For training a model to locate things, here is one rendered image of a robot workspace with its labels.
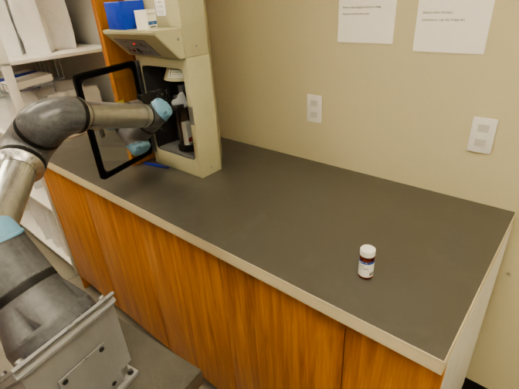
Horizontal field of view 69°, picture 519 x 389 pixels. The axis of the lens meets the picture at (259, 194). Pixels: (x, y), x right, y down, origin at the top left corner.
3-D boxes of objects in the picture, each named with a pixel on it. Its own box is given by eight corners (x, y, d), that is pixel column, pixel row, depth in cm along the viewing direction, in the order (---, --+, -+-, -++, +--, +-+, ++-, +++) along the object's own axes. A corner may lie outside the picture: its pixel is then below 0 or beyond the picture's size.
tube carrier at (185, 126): (191, 139, 170) (184, 91, 160) (208, 143, 164) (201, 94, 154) (172, 147, 163) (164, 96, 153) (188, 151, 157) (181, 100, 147)
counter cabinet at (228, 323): (167, 238, 285) (144, 123, 243) (459, 397, 164) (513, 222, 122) (83, 287, 242) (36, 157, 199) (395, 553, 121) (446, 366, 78)
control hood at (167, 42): (133, 53, 152) (128, 26, 147) (186, 58, 133) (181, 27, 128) (108, 58, 144) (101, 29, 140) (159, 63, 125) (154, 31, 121)
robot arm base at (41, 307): (28, 356, 55) (-16, 302, 54) (4, 374, 64) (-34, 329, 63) (109, 292, 67) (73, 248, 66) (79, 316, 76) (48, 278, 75)
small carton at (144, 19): (146, 28, 134) (143, 9, 131) (157, 28, 132) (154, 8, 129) (137, 29, 130) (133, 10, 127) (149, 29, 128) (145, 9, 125)
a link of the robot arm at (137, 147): (147, 139, 127) (129, 113, 127) (128, 159, 132) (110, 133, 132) (161, 137, 134) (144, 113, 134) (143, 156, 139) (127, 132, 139)
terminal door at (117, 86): (153, 153, 170) (134, 59, 151) (102, 181, 146) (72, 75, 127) (151, 152, 170) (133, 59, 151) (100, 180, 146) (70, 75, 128)
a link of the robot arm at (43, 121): (26, 79, 86) (163, 92, 130) (5, 109, 91) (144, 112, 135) (52, 120, 85) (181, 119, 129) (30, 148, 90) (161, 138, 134)
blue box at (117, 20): (133, 27, 144) (127, 0, 140) (147, 27, 139) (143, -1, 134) (109, 29, 138) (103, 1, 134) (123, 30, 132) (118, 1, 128)
